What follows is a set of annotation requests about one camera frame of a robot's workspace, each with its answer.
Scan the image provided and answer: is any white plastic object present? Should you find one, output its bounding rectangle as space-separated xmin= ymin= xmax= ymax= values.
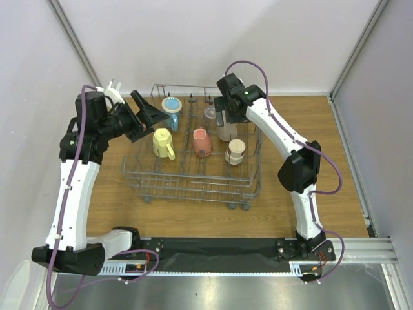
xmin=1 ymin=260 xmax=30 ymax=309

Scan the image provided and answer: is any beige steel-lined tumbler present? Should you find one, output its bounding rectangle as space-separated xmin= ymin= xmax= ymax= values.
xmin=225 ymin=139 xmax=246 ymax=165

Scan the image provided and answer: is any pale yellow mug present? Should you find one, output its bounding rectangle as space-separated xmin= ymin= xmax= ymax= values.
xmin=152 ymin=128 xmax=176 ymax=160

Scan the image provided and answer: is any aluminium rail with cable duct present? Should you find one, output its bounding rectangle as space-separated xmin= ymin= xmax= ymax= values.
xmin=99 ymin=238 xmax=398 ymax=278

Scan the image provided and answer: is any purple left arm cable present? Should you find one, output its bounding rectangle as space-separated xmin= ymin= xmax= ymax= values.
xmin=46 ymin=84 xmax=99 ymax=307

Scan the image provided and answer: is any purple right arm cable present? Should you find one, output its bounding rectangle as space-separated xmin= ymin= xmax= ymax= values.
xmin=225 ymin=60 xmax=345 ymax=240

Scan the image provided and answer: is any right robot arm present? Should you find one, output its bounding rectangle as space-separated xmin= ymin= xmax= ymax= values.
xmin=214 ymin=73 xmax=326 ymax=260

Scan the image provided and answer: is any black mounting base plate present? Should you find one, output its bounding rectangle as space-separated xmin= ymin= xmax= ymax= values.
xmin=141 ymin=238 xmax=336 ymax=273

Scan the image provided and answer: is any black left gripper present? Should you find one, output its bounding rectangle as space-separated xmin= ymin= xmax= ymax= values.
xmin=99 ymin=91 xmax=169 ymax=143

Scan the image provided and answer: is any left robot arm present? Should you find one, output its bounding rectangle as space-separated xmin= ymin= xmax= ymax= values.
xmin=31 ymin=88 xmax=168 ymax=276

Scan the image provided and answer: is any blue butterfly mug orange inside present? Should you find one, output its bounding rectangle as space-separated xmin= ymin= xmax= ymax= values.
xmin=161 ymin=96 xmax=183 ymax=132

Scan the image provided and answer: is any grey wire dish rack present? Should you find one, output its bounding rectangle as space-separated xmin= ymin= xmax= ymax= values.
xmin=122 ymin=83 xmax=263 ymax=211

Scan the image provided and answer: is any pink patterned mug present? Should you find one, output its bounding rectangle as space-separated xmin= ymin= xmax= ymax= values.
xmin=192 ymin=127 xmax=212 ymax=157

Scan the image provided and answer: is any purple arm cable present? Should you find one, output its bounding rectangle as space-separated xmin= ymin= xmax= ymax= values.
xmin=46 ymin=84 xmax=99 ymax=307
xmin=225 ymin=60 xmax=345 ymax=240

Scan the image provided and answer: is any clear glass cup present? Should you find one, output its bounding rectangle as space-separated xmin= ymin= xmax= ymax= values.
xmin=200 ymin=105 xmax=216 ymax=132

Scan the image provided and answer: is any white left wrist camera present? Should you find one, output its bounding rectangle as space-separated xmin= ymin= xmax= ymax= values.
xmin=96 ymin=79 xmax=125 ymax=103

